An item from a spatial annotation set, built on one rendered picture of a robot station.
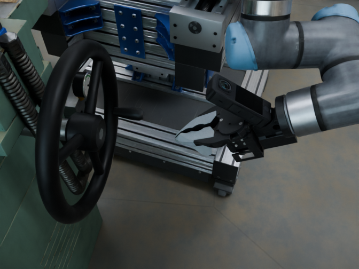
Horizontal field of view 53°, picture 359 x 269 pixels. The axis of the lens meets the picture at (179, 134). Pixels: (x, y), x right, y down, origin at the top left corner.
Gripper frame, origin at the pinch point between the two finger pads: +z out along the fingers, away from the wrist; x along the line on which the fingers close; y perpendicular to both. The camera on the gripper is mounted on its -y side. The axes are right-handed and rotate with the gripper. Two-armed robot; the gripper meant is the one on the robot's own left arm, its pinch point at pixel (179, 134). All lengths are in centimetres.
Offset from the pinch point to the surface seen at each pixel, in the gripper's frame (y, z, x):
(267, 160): 79, 11, 52
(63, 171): -8.1, 17.9, -10.0
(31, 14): -27.0, 20.6, 15.2
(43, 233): 9.4, 41.6, -11.3
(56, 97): -24.6, 0.9, -13.5
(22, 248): 4.1, 38.5, -17.7
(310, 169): 88, -5, 49
